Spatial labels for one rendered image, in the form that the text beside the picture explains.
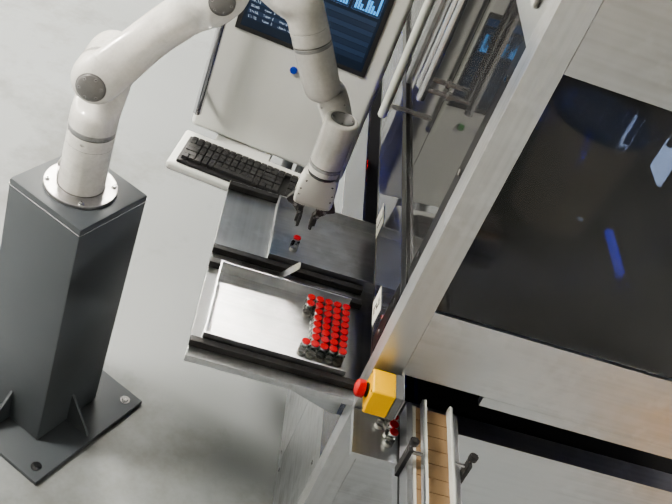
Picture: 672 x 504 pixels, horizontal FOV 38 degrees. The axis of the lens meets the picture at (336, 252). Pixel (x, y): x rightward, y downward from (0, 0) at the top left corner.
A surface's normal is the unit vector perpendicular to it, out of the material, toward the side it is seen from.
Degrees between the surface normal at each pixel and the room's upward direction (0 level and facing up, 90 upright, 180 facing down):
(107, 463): 0
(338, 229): 0
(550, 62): 90
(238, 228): 0
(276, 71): 90
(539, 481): 90
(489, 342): 90
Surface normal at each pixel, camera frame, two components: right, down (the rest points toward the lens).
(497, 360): -0.06, 0.61
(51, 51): 0.32, -0.73
